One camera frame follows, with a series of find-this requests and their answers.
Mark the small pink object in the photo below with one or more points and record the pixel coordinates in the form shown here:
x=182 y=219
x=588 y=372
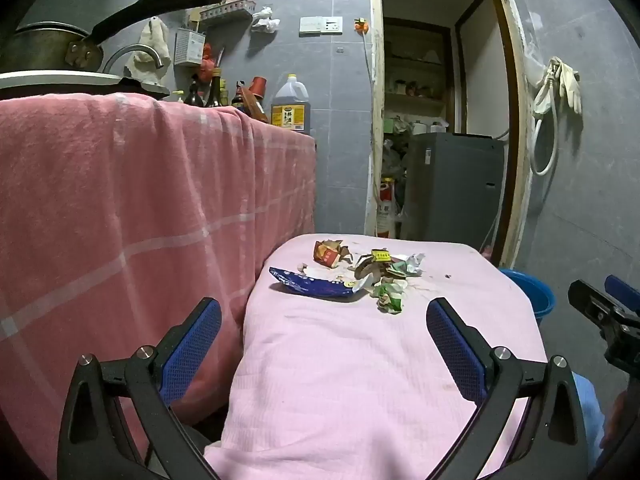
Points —
x=486 y=252

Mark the brown wrapper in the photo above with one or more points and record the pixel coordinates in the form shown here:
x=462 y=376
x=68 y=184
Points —
x=367 y=270

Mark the red cup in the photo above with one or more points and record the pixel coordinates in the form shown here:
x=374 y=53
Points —
x=257 y=86

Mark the pink floral cloth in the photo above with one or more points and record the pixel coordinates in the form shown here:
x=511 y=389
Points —
x=350 y=360

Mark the metal utensil holder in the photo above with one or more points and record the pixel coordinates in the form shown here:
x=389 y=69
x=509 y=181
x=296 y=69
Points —
x=189 y=47

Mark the red white sack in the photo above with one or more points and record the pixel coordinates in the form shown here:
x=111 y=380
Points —
x=385 y=210

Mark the metal faucet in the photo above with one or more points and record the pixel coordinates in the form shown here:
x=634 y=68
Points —
x=135 y=49

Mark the blue plastic basin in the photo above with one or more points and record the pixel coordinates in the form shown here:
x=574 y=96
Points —
x=535 y=295

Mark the white wall switch panel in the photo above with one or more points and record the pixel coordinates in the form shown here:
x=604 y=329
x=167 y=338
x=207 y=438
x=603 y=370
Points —
x=320 y=26

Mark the wooden storage shelf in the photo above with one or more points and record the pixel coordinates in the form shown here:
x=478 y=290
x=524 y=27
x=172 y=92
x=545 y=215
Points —
x=415 y=97

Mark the dark glass bottle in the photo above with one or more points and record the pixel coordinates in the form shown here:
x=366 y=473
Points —
x=194 y=96
x=213 y=95

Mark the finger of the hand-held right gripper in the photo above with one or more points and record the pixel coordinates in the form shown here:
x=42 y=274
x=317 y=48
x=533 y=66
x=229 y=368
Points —
x=622 y=295
x=592 y=305

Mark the blue snack wrapper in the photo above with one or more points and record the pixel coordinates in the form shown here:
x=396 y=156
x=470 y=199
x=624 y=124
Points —
x=310 y=285

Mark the grey washing machine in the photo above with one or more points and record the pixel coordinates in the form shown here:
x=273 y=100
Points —
x=450 y=190

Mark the white crumpled plastic bag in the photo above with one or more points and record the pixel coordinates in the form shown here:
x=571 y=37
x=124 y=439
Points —
x=265 y=22

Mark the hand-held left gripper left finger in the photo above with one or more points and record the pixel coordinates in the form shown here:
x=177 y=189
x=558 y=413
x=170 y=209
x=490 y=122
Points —
x=192 y=345

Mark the beige hanging rag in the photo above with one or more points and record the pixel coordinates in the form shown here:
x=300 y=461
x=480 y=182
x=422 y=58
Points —
x=152 y=35

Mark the pink checked towel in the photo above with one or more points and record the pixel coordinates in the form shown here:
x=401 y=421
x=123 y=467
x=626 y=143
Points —
x=125 y=210

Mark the person's right hand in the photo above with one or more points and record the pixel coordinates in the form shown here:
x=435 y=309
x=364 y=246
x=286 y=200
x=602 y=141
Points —
x=614 y=420

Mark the large oil bottle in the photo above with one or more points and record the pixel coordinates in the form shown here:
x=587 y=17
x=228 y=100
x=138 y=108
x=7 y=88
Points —
x=290 y=97

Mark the light blue cloth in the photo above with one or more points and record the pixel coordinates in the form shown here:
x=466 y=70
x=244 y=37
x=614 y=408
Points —
x=590 y=410

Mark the white cooktop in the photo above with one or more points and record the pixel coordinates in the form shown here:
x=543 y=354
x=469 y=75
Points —
x=50 y=80

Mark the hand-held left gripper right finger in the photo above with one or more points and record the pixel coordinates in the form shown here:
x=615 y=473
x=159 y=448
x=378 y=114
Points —
x=455 y=355

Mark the red hanging bag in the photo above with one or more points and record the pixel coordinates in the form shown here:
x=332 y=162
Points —
x=207 y=65

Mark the wooden door frame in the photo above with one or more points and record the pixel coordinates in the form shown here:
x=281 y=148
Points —
x=376 y=110

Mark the metal wall shelf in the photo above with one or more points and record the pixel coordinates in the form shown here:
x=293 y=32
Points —
x=225 y=9

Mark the red packet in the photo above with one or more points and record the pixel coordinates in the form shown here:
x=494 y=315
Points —
x=327 y=255

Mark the white green wrapper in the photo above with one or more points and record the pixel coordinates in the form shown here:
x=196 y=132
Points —
x=407 y=265

